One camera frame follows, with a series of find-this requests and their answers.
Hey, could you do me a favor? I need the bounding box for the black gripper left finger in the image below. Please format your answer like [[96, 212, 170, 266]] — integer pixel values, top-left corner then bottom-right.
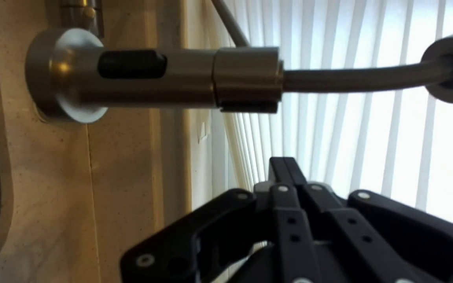
[[119, 156, 313, 283]]

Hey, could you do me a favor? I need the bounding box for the tilted white window blind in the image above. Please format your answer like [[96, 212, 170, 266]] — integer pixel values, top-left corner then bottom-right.
[[184, 0, 453, 234]]

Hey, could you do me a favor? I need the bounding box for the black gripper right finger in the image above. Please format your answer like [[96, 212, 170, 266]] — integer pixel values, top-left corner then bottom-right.
[[288, 156, 453, 283]]

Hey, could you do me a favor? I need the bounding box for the steel spring neck kitchen faucet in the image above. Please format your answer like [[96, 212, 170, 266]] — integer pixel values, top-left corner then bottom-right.
[[24, 0, 453, 126]]

